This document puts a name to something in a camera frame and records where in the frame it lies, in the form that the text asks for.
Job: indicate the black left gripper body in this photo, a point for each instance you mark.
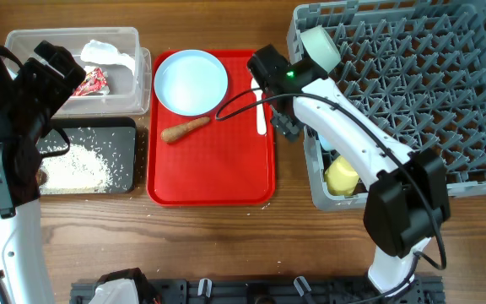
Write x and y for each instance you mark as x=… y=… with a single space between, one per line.
x=45 y=85

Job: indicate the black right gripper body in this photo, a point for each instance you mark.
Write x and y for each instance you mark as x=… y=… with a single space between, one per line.
x=283 y=124

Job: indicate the white plastic spoon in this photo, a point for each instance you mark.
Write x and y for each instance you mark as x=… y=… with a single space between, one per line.
x=261 y=125

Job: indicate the red snack wrapper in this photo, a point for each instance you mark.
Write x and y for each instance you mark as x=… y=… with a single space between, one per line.
x=95 y=82

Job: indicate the white napkin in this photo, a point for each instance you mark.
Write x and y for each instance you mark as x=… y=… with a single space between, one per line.
x=106 y=54

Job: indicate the yellow plastic cup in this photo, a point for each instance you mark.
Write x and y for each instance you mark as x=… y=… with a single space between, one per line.
x=341 y=178

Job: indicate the green bowl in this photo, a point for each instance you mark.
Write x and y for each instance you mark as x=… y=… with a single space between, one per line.
x=321 y=48

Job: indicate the cooked white rice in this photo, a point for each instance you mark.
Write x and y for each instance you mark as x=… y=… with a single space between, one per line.
x=78 y=169

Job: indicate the large light blue plate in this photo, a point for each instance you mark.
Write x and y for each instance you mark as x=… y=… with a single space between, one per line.
x=191 y=83

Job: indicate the small light blue bowl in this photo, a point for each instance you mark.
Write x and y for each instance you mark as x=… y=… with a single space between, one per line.
x=325 y=145

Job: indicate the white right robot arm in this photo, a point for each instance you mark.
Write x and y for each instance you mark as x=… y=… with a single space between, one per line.
x=407 y=194

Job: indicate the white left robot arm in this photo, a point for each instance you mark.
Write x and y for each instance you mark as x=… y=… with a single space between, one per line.
x=23 y=272

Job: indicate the clear plastic waste bin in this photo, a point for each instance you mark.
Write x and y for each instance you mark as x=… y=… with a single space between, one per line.
x=129 y=85

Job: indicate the black waste tray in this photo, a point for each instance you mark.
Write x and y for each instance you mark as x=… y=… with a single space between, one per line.
x=116 y=139

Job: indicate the grey dishwasher rack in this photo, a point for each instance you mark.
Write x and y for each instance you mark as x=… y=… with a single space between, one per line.
x=417 y=69

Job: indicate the red serving tray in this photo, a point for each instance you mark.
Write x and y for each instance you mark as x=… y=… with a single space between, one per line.
x=222 y=163

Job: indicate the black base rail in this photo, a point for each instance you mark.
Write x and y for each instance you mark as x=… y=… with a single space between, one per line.
x=424 y=290

